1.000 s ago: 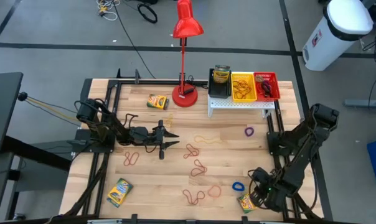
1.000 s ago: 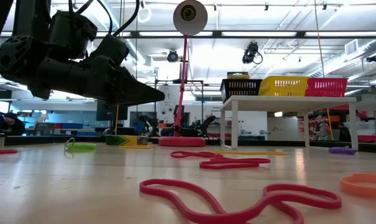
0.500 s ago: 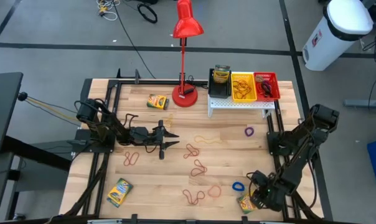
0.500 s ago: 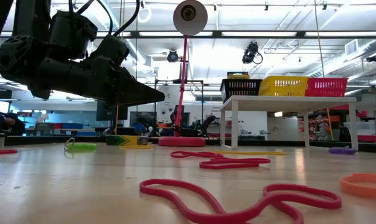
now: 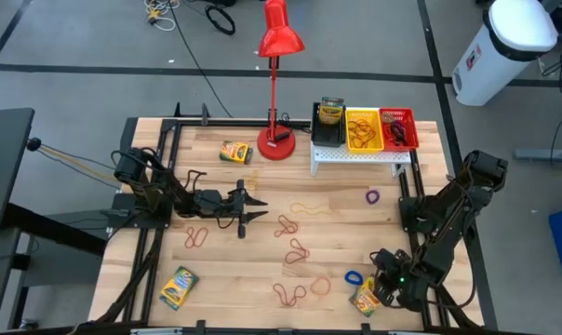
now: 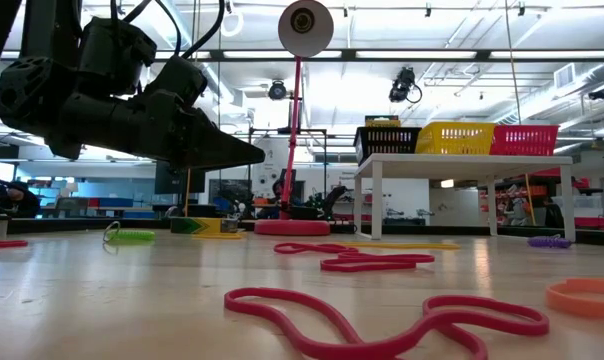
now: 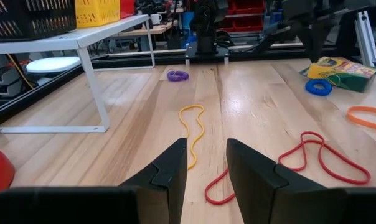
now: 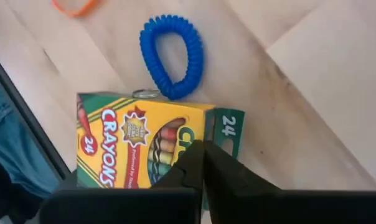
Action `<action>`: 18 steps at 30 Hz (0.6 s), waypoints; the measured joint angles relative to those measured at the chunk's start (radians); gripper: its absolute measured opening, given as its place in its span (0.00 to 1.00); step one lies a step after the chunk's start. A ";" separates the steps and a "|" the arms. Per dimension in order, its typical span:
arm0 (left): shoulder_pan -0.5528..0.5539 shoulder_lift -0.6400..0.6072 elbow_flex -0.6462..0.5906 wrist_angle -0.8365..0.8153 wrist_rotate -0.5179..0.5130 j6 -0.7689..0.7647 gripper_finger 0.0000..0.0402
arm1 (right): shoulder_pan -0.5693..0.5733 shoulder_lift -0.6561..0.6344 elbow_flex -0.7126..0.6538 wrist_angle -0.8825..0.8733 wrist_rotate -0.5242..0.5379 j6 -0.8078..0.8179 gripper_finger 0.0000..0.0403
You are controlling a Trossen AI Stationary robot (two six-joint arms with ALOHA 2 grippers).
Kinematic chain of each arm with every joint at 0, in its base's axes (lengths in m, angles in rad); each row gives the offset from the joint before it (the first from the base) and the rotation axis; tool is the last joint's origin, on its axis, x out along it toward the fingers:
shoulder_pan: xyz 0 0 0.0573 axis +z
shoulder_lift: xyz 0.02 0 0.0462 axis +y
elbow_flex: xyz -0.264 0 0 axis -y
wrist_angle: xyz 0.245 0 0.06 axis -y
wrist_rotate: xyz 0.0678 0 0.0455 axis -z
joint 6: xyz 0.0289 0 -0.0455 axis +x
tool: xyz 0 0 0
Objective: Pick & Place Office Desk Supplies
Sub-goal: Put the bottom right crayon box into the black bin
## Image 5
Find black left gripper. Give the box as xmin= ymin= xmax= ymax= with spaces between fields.
xmin=187 ymin=179 xmax=270 ymax=240

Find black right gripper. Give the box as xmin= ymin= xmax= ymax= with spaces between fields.
xmin=371 ymin=250 xmax=435 ymax=314

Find yellow green crayon box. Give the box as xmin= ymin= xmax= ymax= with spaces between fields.
xmin=318 ymin=96 xmax=346 ymax=126
xmin=218 ymin=140 xmax=254 ymax=166
xmin=158 ymin=265 xmax=200 ymax=312
xmin=349 ymin=275 xmax=382 ymax=318

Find orange rubber band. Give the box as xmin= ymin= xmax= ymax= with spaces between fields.
xmin=346 ymin=118 xmax=373 ymax=146
xmin=310 ymin=275 xmax=332 ymax=297
xmin=348 ymin=125 xmax=368 ymax=146

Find red rubber band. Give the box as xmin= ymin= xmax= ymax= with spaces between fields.
xmin=183 ymin=225 xmax=209 ymax=249
xmin=284 ymin=237 xmax=311 ymax=265
xmin=273 ymin=214 xmax=300 ymax=238
xmin=355 ymin=119 xmax=379 ymax=143
xmin=272 ymin=282 xmax=308 ymax=308
xmin=350 ymin=124 xmax=378 ymax=150

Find yellow plastic basket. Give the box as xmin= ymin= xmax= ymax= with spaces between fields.
xmin=343 ymin=107 xmax=385 ymax=154

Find red plastic basket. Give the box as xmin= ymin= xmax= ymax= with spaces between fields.
xmin=379 ymin=107 xmax=421 ymax=154

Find red desk lamp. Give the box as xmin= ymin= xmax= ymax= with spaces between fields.
xmin=256 ymin=0 xmax=306 ymax=162

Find black side desk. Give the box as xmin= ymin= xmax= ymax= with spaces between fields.
xmin=0 ymin=107 xmax=108 ymax=335

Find black plastic basket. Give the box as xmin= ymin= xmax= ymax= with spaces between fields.
xmin=309 ymin=101 xmax=347 ymax=149

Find white perforated shelf riser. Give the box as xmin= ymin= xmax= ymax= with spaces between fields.
xmin=310 ymin=146 xmax=413 ymax=178

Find white trash bin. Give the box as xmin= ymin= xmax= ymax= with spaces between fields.
xmin=450 ymin=0 xmax=559 ymax=108

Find black lamp power cable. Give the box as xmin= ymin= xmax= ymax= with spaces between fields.
xmin=278 ymin=113 xmax=313 ymax=142

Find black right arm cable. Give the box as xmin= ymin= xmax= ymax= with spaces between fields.
xmin=427 ymin=232 xmax=478 ymax=312

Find black aluminium table frame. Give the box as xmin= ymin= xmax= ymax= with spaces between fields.
xmin=94 ymin=101 xmax=485 ymax=335

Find long black floor cable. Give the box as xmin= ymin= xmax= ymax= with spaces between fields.
xmin=167 ymin=0 xmax=235 ymax=118

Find black coiled floor cable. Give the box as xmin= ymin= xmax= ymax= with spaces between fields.
xmin=204 ymin=3 xmax=237 ymax=36

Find white yellow floor cables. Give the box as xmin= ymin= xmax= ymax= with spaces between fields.
xmin=142 ymin=0 xmax=181 ymax=33

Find yellow cord with black knob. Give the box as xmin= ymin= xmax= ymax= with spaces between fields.
xmin=26 ymin=137 xmax=124 ymax=183

